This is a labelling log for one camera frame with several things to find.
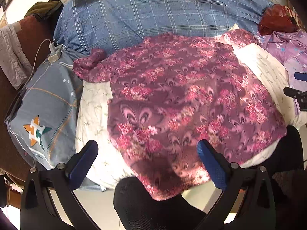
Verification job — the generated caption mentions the magenta floral garment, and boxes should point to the magenta floral garment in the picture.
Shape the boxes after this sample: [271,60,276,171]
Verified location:
[73,29,287,200]

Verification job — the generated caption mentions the lilac floral garment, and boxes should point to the lilac floral garment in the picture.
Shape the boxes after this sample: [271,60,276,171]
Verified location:
[256,30,306,92]

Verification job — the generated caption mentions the grey star-logo pillowcase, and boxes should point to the grey star-logo pillowcase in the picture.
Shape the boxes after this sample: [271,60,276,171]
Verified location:
[5,46,84,169]

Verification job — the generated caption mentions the red plastic bag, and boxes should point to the red plastic bag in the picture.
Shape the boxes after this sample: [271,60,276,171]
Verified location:
[258,4,299,35]

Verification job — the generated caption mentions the cream leaf-print pillow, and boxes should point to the cream leaf-print pillow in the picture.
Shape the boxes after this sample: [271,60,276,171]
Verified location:
[75,25,306,190]

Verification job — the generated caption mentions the grey cloth on headboard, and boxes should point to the grey cloth on headboard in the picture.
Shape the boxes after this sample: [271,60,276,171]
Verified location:
[0,22,32,89]

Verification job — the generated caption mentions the olive green cloth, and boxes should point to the olive green cloth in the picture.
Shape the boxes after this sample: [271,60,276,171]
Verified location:
[24,0,64,21]

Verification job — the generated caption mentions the blue plaid quilt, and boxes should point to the blue plaid quilt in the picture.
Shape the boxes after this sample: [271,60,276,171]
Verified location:
[53,0,272,55]

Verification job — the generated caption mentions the white charger with cable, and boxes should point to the white charger with cable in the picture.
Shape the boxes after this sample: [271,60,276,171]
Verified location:
[22,39,61,88]

